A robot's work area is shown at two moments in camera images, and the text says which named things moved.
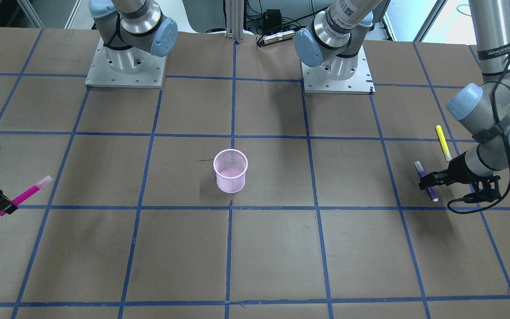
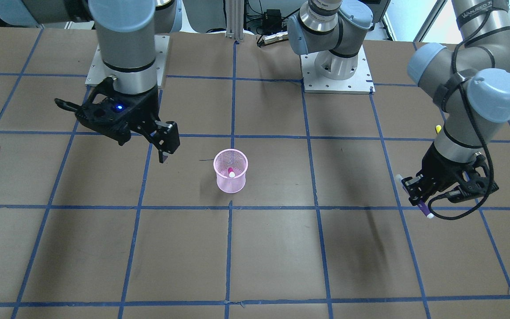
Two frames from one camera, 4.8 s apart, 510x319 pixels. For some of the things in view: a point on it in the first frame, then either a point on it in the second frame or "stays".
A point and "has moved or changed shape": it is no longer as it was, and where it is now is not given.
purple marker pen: (422, 172) has moved or changed shape
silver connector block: (278, 36) stays
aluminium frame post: (234, 19) stays
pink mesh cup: (230, 165) stays
